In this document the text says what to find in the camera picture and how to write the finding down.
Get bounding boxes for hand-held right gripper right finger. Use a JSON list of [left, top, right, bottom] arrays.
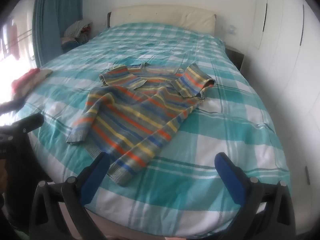
[[215, 152, 297, 240]]

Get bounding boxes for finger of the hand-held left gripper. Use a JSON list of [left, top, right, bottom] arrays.
[[0, 97, 26, 115]]

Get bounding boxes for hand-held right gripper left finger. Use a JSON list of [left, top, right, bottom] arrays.
[[28, 151, 111, 240]]

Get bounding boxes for striped knit sweater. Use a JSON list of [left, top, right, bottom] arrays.
[[66, 64, 217, 187]]

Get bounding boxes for pile of clothes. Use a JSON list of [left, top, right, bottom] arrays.
[[61, 20, 94, 53]]

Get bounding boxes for red cloth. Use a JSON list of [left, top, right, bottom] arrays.
[[11, 68, 40, 90]]

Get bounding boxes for patterned cushion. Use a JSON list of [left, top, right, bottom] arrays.
[[19, 69, 53, 97]]

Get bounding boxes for teal plaid bedspread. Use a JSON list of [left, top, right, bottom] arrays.
[[15, 22, 292, 238]]

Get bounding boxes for blue curtain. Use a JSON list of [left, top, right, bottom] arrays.
[[32, 0, 83, 67]]

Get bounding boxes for dark nightstand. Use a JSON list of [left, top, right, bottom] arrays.
[[225, 45, 245, 72]]

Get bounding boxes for white wardrobe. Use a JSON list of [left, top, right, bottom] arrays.
[[250, 0, 320, 205]]

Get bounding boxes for cream pillow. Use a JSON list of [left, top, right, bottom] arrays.
[[107, 5, 217, 33]]

